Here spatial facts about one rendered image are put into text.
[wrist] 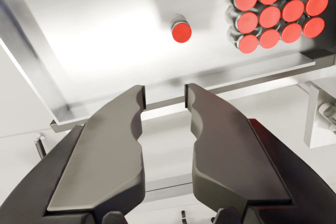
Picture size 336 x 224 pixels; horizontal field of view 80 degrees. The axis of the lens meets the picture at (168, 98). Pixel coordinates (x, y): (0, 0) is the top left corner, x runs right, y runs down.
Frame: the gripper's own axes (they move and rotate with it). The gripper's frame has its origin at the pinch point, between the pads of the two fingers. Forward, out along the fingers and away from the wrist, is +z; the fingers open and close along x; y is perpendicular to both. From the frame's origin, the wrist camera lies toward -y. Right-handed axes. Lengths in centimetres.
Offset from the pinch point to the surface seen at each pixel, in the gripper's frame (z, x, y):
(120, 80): 14.5, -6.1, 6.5
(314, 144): 14.8, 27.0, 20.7
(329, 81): 13.0, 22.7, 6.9
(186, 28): 9.9, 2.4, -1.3
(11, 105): 103, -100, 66
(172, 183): 56, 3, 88
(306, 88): 40, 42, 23
